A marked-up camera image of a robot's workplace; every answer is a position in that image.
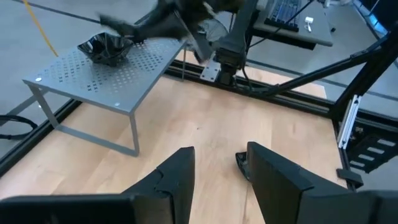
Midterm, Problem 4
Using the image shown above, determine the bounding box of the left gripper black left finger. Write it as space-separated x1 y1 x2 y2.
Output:
0 146 197 224

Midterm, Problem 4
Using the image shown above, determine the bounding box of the black deep square mini plate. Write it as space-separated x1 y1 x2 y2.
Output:
76 32 134 67

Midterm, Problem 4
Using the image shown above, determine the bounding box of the grey desk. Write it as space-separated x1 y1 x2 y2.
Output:
251 0 334 51

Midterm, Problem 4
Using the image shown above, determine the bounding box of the silver aluminium bracket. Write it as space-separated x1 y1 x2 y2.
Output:
337 94 363 150

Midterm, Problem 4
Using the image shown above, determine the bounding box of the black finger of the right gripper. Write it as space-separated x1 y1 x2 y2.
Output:
107 24 149 43
99 14 147 30

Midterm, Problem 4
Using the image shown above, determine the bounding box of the black cable with coil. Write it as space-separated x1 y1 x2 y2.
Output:
0 114 39 141

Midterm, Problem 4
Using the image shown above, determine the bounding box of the black aluminium table frame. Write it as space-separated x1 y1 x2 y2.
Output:
0 21 398 192

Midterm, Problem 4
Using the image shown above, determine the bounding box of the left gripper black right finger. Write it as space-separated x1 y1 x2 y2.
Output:
246 141 398 224

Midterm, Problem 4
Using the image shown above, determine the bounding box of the thick yellow cable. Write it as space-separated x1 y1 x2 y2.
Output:
22 0 60 58

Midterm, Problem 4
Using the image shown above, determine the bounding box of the black keyboard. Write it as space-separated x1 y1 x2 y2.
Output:
264 0 302 32

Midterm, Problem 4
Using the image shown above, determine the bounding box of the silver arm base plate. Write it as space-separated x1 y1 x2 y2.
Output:
200 58 222 82

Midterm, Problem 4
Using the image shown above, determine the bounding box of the white usb adapter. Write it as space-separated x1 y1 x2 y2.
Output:
303 16 315 34

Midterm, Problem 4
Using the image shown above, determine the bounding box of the grey perforated metal shelf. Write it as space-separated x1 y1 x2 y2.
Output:
22 37 187 157

